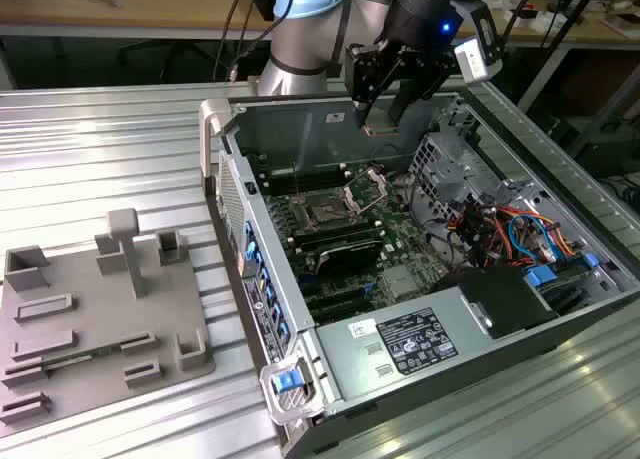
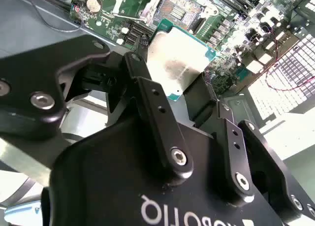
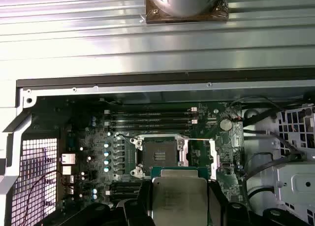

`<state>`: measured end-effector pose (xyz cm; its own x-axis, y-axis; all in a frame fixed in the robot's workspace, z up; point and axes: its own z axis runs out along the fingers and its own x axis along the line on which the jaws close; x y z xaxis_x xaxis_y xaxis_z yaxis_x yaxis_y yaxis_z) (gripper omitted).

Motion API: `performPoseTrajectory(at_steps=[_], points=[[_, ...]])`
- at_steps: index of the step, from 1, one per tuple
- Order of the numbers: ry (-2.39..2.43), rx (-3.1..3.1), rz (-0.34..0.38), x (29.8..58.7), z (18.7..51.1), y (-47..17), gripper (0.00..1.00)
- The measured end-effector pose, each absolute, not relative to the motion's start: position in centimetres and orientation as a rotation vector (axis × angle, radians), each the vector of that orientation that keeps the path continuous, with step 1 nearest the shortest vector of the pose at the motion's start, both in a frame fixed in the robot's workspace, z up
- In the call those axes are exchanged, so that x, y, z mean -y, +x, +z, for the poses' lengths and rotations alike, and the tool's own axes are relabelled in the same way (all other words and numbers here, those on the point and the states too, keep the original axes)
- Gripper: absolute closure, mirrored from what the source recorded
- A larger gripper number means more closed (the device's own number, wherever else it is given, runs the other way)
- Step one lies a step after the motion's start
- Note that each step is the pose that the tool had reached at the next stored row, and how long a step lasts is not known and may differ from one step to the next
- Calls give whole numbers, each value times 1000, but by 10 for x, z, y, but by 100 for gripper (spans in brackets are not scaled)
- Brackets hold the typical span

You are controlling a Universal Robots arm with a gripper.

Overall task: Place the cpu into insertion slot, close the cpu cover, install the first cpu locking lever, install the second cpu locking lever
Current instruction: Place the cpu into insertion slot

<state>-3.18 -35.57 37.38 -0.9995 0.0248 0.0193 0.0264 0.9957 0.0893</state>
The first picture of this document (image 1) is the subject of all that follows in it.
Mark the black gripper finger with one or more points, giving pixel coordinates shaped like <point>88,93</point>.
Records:
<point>415,84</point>
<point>367,111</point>

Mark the silver CPU plate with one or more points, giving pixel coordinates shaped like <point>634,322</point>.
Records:
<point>382,128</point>

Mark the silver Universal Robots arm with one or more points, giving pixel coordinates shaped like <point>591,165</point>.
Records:
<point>305,54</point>

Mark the black RAM slot bank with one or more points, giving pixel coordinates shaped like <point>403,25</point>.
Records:
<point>335,235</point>
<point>300,176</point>

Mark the CPU socket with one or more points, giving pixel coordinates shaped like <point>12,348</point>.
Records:
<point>322,211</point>

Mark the silver perforated drive cage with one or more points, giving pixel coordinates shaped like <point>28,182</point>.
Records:
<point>445,174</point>

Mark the white box with black inlay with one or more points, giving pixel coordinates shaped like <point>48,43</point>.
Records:
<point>527,16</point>

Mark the green motherboard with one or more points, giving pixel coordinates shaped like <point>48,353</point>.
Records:
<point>400,239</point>

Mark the black graphics card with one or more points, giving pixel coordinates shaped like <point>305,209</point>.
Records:
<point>347,258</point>

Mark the open grey PC case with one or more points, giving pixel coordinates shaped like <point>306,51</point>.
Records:
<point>280,259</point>

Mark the silver chipset heatsink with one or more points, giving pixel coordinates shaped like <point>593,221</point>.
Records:
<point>400,283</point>

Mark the black equipment box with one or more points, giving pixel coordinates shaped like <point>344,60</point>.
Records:
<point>610,149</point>

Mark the black chair base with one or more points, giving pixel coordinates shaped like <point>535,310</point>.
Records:
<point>170,54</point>

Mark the wooden desk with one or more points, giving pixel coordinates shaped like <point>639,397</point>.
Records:
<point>150,4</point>

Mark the grey power supply unit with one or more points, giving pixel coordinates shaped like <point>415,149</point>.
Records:
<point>350,364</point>

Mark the blue case latch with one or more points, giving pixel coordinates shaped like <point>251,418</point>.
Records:
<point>287,381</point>

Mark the grey parts rack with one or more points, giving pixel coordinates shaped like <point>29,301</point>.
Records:
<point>100,304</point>

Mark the green RAM stick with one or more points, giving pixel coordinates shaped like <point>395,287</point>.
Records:
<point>80,356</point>

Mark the black wrist camera block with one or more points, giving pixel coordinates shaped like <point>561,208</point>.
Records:
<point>360,74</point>

